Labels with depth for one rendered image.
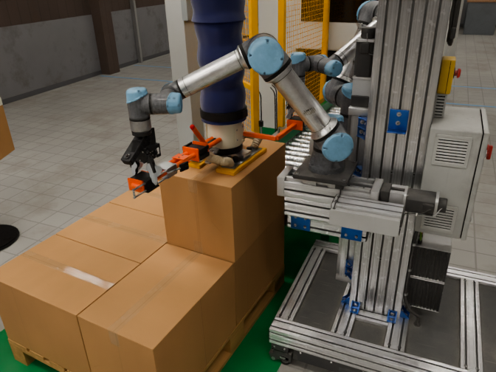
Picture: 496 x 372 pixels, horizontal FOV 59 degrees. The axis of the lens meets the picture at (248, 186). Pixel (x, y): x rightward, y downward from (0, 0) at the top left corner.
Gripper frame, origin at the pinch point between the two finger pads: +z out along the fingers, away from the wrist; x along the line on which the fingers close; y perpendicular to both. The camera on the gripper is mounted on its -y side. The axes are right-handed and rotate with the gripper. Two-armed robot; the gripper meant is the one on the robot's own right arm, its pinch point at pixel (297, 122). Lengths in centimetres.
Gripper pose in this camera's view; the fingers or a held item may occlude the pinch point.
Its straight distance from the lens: 232.8
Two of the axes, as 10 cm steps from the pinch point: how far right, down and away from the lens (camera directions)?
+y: -4.8, 4.0, -7.8
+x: 8.8, 1.9, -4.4
